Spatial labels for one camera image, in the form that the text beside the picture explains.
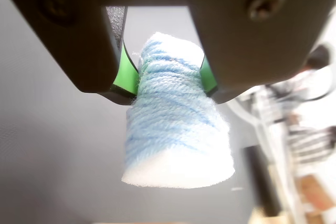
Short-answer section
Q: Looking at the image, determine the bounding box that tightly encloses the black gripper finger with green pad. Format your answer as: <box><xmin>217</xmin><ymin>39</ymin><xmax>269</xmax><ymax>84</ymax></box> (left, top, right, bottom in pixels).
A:
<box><xmin>180</xmin><ymin>0</ymin><xmax>336</xmax><ymax>104</ymax></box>
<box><xmin>0</xmin><ymin>0</ymin><xmax>139</xmax><ymax>106</ymax></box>

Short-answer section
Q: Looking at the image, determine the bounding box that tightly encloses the blue white yarn block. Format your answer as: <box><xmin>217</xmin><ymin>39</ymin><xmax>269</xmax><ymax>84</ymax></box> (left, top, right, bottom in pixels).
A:
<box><xmin>121</xmin><ymin>31</ymin><xmax>236</xmax><ymax>189</ymax></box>

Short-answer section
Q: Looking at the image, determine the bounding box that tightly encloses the person in striped shirt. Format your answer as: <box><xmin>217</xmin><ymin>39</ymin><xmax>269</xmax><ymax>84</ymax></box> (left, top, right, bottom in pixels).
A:
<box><xmin>262</xmin><ymin>44</ymin><xmax>336</xmax><ymax>164</ymax></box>

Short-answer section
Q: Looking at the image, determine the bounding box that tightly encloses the black post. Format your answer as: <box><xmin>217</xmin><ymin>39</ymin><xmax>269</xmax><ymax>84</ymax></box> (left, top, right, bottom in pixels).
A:
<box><xmin>243</xmin><ymin>145</ymin><xmax>284</xmax><ymax>217</ymax></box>

